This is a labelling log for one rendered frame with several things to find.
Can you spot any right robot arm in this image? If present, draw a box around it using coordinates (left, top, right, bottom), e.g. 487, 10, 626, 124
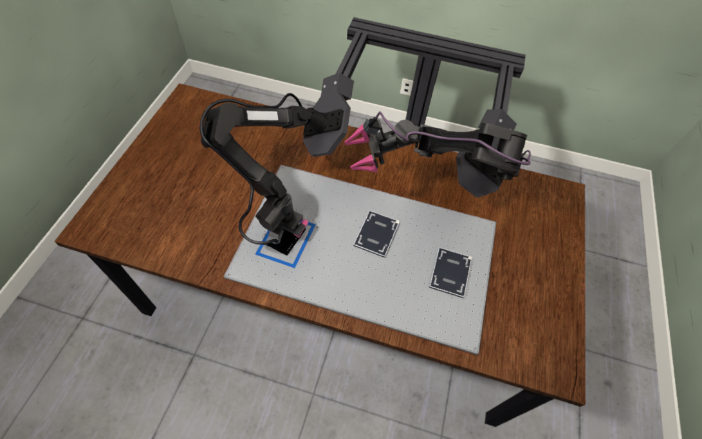
204, 102, 344, 231

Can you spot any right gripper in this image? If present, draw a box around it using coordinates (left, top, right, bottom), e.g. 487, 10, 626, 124
269, 210, 308, 239

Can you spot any blue tape outline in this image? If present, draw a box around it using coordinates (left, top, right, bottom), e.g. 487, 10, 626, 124
255, 222, 316, 268

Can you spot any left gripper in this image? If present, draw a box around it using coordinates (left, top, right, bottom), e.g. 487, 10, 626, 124
345, 119, 399, 172

